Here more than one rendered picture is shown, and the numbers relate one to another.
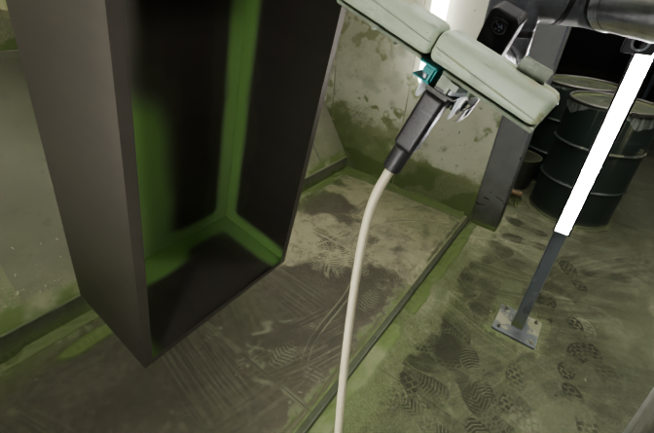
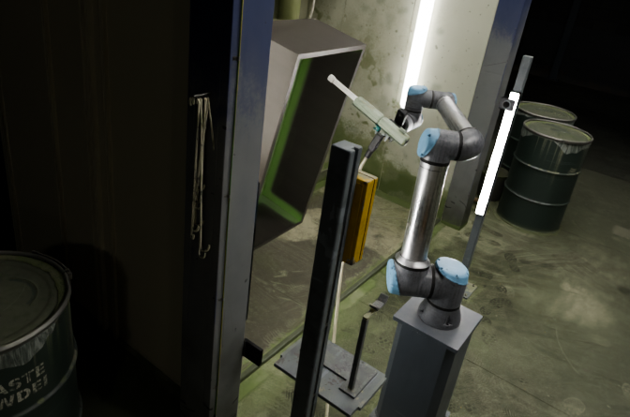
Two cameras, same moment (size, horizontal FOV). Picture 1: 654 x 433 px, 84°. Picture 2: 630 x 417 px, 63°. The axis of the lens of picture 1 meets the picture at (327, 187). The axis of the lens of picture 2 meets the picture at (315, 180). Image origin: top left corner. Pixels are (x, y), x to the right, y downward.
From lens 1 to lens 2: 1.86 m
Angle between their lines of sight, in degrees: 5
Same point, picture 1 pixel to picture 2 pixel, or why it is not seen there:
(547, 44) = (490, 87)
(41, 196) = not seen: hidden behind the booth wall
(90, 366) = not seen: hidden behind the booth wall
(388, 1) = (367, 108)
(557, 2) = (427, 102)
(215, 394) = (256, 302)
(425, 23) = (376, 115)
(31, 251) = not seen: hidden behind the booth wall
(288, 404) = (302, 309)
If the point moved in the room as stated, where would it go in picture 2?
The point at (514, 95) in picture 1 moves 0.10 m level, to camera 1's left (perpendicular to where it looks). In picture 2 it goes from (397, 137) to (374, 134)
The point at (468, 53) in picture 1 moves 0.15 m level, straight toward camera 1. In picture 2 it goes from (386, 125) to (379, 134)
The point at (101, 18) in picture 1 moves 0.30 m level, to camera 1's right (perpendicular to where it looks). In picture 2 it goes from (280, 105) to (346, 114)
